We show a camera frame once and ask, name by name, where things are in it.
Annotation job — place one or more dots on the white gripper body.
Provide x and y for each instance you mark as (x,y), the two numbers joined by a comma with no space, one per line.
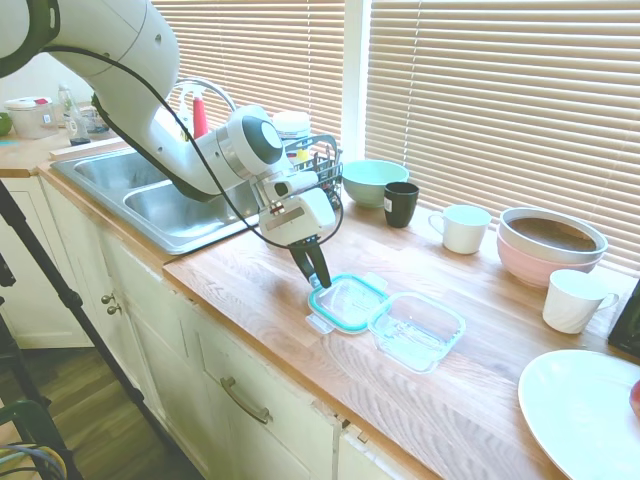
(300,220)

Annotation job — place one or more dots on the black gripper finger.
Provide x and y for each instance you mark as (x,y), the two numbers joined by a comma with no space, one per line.
(321,267)
(302,260)

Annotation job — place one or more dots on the clear lid with teal seal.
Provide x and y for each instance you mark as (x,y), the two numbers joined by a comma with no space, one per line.
(347,302)

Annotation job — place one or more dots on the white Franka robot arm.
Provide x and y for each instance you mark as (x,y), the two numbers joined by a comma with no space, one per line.
(125,50)

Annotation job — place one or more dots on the clear glass food container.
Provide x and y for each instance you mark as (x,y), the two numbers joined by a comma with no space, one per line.
(415,332)

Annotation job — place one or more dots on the clear plastic food package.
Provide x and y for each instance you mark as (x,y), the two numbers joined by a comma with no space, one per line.
(95,122)

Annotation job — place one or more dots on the yellow sponge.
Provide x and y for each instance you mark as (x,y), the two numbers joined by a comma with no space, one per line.
(301,154)

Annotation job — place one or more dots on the pale green bowl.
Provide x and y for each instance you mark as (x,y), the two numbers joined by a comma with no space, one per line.
(370,192)

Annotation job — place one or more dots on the white lidded jar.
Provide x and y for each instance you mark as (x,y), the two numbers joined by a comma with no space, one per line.
(291,125)

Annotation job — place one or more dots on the black cup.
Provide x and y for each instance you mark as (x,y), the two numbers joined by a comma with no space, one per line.
(400,210)

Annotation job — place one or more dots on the stainless steel double sink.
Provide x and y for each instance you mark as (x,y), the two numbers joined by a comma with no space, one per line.
(165,210)

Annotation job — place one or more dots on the red spray bottle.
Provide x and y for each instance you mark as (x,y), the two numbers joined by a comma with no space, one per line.
(200,120)

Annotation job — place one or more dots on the smooth white mug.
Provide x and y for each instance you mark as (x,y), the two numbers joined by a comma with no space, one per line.
(465,235)

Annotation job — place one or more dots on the chrome arched faucet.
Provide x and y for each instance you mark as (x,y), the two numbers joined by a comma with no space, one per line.
(220,91)

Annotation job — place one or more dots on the white window mullion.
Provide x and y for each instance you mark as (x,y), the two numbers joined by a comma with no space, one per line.
(356,75)

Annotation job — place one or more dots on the white kitchen cabinet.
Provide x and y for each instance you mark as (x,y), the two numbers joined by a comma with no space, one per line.
(165,350)

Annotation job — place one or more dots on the narrow beige window blind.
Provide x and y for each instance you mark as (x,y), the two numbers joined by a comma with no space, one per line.
(250,50)

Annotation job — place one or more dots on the round metal cabinet knob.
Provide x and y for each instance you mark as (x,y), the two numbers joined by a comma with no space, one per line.
(114,309)
(107,299)

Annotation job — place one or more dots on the pink bowl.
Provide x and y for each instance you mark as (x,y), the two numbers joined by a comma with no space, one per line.
(525,265)

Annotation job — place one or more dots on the stacked pink and white bowls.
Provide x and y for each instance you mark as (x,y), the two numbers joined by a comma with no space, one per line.
(550,252)

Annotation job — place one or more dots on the wide beige window blind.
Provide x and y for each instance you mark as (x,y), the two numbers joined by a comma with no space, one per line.
(500,100)

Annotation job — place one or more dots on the clear plastic bottle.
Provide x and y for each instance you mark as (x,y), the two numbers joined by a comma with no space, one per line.
(72,120)

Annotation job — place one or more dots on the ribbed white mug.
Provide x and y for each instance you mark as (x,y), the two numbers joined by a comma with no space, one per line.
(570,305)

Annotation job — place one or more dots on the white plastic tub red label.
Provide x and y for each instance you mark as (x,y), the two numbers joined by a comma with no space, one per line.
(30,120)

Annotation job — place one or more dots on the large white plate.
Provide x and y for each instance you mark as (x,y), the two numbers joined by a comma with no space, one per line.
(575,410)

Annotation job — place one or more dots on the green fruit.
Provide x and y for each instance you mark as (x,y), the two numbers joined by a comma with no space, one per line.
(5,124)

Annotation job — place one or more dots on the black appliance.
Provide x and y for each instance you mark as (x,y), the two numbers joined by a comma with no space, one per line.
(627,330)

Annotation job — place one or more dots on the red apple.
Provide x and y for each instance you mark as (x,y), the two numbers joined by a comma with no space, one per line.
(636,400)

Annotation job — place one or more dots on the black camera tripod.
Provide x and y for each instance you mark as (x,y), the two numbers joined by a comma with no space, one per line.
(70,300)

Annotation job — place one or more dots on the green metal frame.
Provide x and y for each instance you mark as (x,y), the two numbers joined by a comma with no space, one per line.
(35,420)

